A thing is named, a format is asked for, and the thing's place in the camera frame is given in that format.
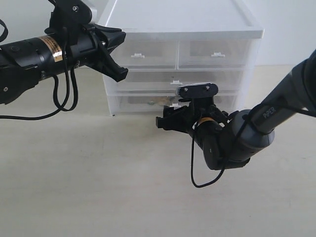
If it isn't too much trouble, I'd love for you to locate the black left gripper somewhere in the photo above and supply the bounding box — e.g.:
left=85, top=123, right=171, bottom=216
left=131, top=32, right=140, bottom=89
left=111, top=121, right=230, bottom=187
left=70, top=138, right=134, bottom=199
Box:
left=68, top=23, right=128, bottom=82

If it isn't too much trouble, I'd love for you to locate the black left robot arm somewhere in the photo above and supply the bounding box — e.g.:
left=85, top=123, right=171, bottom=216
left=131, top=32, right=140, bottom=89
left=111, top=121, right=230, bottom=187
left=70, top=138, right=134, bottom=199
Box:
left=0, top=24, right=128, bottom=104

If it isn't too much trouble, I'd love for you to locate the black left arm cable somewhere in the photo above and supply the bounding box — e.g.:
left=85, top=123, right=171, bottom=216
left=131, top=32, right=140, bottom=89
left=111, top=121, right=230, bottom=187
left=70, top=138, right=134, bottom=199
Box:
left=0, top=19, right=79, bottom=121

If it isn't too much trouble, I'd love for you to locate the clear top right drawer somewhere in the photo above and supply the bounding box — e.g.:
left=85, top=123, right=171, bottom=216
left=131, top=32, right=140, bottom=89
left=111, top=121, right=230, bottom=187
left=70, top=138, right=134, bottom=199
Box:
left=178, top=39, right=251, bottom=69

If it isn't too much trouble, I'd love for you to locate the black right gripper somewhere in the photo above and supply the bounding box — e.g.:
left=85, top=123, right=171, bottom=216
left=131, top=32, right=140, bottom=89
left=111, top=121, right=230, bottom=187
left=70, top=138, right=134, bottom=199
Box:
left=156, top=97, right=228, bottom=134

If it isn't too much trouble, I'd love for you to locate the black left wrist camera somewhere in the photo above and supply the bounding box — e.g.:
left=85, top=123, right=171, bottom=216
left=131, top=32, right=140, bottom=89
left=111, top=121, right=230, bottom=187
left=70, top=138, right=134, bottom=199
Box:
left=49, top=0, right=98, bottom=32

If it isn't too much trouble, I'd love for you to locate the clear top left drawer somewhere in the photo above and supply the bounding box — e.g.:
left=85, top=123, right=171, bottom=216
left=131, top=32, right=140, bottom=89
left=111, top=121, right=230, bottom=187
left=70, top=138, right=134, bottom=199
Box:
left=111, top=40, right=177, bottom=71

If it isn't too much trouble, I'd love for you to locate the gold keychain with black strap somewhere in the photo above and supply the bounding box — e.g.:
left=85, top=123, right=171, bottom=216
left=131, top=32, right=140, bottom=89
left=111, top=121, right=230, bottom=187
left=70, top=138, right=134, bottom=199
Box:
left=147, top=96, right=175, bottom=106

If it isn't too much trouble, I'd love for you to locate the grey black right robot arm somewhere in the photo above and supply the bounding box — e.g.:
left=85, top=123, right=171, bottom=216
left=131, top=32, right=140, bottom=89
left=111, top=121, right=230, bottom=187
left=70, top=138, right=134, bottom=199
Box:
left=156, top=54, right=316, bottom=170

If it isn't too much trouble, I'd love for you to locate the white plastic drawer cabinet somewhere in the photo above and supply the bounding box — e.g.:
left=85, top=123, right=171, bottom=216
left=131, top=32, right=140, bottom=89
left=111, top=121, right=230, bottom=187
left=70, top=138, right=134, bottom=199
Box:
left=98, top=0, right=264, bottom=113

